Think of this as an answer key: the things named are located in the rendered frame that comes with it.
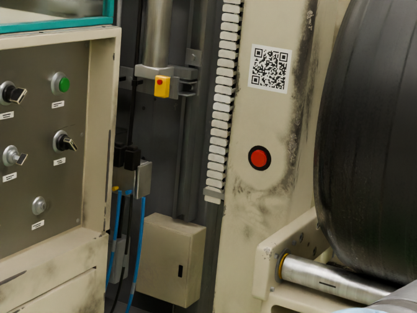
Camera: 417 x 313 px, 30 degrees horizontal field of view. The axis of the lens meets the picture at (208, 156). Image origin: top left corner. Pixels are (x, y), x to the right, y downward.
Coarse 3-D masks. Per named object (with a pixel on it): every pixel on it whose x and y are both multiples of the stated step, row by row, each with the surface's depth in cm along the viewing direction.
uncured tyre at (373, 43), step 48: (384, 0) 108; (336, 48) 111; (384, 48) 105; (336, 96) 108; (384, 96) 104; (336, 144) 109; (384, 144) 105; (336, 192) 111; (384, 192) 107; (336, 240) 118; (384, 240) 112
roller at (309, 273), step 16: (288, 256) 131; (288, 272) 130; (304, 272) 129; (320, 272) 128; (336, 272) 127; (352, 272) 127; (320, 288) 128; (336, 288) 127; (352, 288) 125; (368, 288) 124; (384, 288) 123; (368, 304) 125
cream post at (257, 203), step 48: (288, 0) 129; (336, 0) 136; (240, 48) 135; (288, 48) 131; (240, 96) 137; (288, 96) 132; (240, 144) 139; (288, 144) 134; (240, 192) 141; (288, 192) 136; (240, 240) 143; (240, 288) 145
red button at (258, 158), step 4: (256, 152) 137; (260, 152) 137; (264, 152) 137; (252, 156) 137; (256, 156) 137; (260, 156) 137; (264, 156) 136; (252, 160) 138; (256, 160) 137; (260, 160) 137; (264, 160) 136; (256, 164) 137; (260, 164) 137; (264, 164) 137
